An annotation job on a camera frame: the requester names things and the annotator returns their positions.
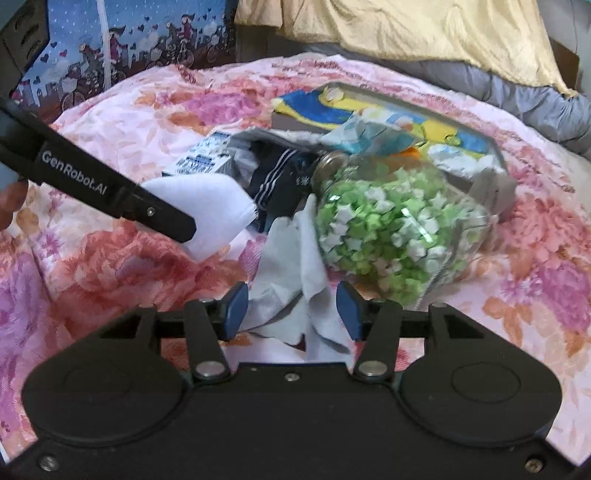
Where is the grey cloth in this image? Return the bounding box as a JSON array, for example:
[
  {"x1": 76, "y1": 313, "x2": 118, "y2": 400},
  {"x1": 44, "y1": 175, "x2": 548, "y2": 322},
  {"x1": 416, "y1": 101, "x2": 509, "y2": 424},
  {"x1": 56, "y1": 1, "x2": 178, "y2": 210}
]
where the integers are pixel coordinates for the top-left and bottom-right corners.
[{"x1": 242, "y1": 194, "x2": 355, "y2": 365}]

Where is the white soft cloth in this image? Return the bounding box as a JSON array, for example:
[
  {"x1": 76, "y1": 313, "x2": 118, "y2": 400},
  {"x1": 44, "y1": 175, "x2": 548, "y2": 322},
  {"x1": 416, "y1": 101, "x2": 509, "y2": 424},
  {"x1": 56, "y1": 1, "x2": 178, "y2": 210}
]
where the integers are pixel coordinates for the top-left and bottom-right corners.
[{"x1": 142, "y1": 173, "x2": 257, "y2": 262}]

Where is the person's left hand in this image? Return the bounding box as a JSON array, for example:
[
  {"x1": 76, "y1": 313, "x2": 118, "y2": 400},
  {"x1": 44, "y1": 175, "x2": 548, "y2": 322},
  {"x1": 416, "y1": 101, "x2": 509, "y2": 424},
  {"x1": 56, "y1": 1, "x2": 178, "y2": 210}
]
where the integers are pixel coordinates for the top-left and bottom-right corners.
[{"x1": 0, "y1": 180, "x2": 29, "y2": 231}]

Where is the jar of paper stars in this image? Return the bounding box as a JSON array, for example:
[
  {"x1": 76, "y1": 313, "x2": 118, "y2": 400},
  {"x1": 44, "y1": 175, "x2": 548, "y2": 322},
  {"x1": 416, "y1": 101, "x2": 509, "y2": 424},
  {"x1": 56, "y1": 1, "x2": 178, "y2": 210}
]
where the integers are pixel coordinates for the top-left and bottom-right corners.
[{"x1": 312, "y1": 152, "x2": 492, "y2": 307}]

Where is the floral pink bedspread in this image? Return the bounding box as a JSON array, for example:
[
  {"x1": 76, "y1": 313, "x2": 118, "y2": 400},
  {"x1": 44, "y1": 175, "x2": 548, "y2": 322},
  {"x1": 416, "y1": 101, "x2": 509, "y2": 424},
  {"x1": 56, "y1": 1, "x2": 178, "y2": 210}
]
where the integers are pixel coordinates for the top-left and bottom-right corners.
[{"x1": 1, "y1": 54, "x2": 590, "y2": 462}]

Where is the dark striped sock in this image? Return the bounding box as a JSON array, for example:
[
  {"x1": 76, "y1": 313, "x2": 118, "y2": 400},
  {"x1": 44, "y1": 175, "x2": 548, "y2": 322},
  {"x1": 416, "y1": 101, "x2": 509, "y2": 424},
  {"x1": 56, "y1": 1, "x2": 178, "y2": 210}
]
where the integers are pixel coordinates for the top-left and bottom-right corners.
[{"x1": 246, "y1": 141, "x2": 320, "y2": 233}]

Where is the blue white carton box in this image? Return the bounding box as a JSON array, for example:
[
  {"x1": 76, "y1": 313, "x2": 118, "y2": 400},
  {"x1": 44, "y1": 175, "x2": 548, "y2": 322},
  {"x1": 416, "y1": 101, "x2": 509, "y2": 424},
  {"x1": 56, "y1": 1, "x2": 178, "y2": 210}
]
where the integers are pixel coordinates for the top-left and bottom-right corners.
[{"x1": 161, "y1": 131, "x2": 233, "y2": 177}]

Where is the light blue patterned cloth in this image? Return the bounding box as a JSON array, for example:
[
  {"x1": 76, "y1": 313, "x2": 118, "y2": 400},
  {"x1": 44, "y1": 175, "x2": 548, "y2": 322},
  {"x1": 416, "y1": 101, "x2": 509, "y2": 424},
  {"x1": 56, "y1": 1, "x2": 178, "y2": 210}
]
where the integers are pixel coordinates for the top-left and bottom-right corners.
[{"x1": 320, "y1": 115, "x2": 422, "y2": 156}]

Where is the yellow blanket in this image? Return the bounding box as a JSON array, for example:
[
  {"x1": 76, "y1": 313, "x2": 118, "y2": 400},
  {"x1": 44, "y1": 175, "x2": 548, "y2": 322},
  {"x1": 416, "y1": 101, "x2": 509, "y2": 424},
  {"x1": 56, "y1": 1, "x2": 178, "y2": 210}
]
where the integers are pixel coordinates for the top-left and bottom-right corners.
[{"x1": 235, "y1": 0, "x2": 576, "y2": 98}]

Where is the blue cartoon wall cloth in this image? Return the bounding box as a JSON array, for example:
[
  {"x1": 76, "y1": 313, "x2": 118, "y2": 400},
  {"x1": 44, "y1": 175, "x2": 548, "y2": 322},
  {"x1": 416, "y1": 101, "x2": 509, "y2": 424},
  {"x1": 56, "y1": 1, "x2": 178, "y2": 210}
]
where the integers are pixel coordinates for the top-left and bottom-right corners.
[{"x1": 12, "y1": 0, "x2": 238, "y2": 123}]

